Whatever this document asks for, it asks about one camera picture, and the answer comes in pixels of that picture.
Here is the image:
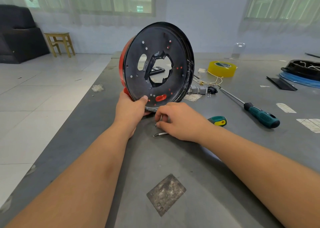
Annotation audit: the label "narrow white tape strip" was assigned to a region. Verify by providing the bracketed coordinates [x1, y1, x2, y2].
[276, 103, 297, 114]

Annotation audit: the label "blue ring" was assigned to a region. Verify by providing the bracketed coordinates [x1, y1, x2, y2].
[279, 72, 320, 89]

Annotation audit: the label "small wooden stool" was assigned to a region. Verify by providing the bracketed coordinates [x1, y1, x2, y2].
[44, 33, 76, 58]

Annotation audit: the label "red round appliance base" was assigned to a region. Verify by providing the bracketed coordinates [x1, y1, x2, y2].
[118, 22, 195, 112]

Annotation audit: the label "black armchair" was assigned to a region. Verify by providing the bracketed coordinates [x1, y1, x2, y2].
[0, 5, 50, 64]

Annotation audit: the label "person's left hand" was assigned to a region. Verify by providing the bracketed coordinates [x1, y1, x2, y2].
[113, 90, 152, 139]

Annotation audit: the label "person's right forearm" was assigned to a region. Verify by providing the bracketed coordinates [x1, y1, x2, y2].
[202, 126, 320, 228]

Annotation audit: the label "green yellow handle screwdriver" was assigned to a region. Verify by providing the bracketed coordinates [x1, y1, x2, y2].
[152, 115, 228, 137]

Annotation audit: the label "black flat plate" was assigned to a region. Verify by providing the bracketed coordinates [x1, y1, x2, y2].
[266, 76, 298, 91]

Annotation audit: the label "wide white tape strips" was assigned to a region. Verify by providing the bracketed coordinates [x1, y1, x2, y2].
[296, 118, 320, 133]

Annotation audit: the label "black remote control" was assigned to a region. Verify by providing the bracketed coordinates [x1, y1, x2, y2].
[149, 67, 166, 76]

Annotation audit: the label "person's right hand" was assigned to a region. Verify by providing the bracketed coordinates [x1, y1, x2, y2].
[154, 102, 217, 144]

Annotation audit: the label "person's left forearm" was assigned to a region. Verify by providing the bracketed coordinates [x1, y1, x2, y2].
[7, 128, 133, 228]

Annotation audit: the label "yellow tape roll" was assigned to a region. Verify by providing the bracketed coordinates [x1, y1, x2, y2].
[207, 61, 238, 78]

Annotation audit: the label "crumpled white tape piece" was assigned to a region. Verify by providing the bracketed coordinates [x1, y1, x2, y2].
[184, 94, 203, 102]

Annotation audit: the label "teal handle screwdriver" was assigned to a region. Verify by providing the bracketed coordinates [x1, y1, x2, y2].
[218, 88, 281, 129]

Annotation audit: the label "black round appliance part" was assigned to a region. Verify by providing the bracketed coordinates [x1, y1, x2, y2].
[282, 60, 320, 81]

